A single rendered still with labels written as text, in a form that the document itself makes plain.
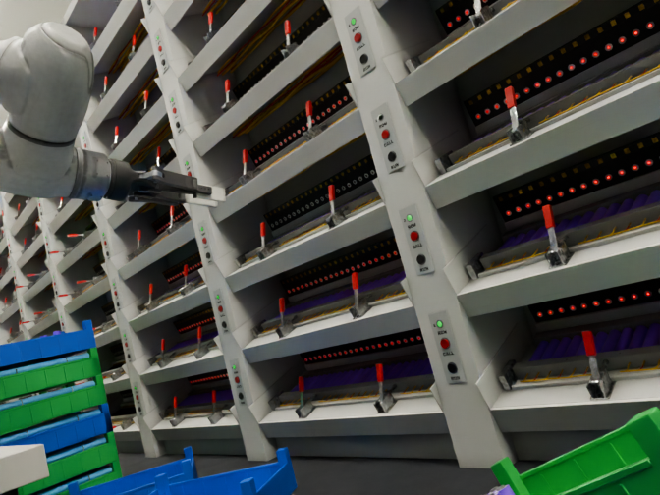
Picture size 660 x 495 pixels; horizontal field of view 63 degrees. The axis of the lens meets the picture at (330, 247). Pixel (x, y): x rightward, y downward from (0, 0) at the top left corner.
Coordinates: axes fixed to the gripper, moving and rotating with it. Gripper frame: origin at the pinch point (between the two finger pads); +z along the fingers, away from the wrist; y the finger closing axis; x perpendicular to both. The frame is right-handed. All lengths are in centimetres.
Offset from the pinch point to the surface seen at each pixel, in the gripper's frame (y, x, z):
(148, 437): -103, -50, 29
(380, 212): 28.2, -9.9, 21.2
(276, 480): 4, -56, 10
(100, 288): -122, 8, 18
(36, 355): -66, -24, -16
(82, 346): -68, -22, -4
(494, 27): 60, 9, 17
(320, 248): 8.6, -11.6, 22.2
